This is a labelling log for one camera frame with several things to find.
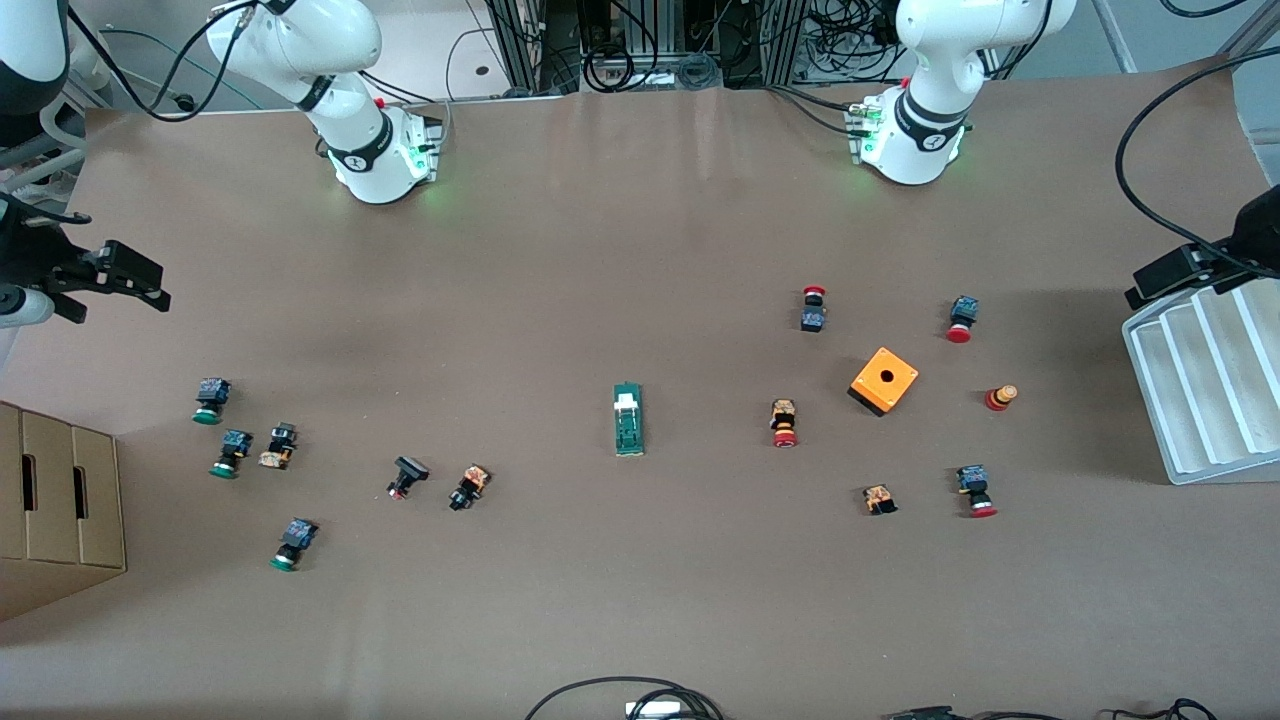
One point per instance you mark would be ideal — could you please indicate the orange black contact block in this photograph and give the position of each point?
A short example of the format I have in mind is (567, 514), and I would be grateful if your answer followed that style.
(879, 498)

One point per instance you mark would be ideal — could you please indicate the white plug adapter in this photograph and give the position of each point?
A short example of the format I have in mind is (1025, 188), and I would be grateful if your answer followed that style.
(655, 711)

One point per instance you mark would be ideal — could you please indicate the white ridged plastic tray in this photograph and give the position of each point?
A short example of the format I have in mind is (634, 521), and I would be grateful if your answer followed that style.
(1200, 390)

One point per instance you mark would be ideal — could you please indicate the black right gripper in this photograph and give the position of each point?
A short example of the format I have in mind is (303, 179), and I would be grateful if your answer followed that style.
(30, 256)

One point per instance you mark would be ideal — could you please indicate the brown cardboard box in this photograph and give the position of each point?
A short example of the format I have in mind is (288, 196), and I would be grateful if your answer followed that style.
(55, 520)

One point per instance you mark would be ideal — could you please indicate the white metal chair frame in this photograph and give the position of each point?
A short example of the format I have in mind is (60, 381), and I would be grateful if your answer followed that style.
(45, 150)

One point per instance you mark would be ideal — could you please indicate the orange button enclosure box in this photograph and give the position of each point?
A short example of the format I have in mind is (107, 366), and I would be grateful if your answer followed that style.
(875, 392)

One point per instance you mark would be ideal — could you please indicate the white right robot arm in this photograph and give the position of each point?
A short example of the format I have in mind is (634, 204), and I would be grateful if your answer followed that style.
(350, 130)

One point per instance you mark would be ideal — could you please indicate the green push button blue block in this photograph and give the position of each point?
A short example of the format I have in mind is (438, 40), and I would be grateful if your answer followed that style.
(233, 447)
(211, 395)
(296, 538)

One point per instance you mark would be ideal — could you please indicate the red push button black block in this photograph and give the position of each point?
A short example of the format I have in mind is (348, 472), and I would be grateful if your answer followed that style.
(813, 318)

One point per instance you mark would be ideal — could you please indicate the black square push button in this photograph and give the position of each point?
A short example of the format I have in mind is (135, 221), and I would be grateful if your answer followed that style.
(408, 472)

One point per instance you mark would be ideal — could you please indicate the red push button orange block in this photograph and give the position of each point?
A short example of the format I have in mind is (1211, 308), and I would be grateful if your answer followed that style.
(784, 420)

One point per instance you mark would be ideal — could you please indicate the red push button blue block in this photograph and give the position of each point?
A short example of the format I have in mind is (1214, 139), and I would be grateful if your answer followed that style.
(974, 485)
(963, 312)

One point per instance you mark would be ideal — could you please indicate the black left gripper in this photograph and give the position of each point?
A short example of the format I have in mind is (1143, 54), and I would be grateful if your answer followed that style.
(1252, 237)

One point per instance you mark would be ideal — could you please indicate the red yellow button head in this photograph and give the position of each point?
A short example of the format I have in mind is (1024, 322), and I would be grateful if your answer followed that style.
(999, 398)

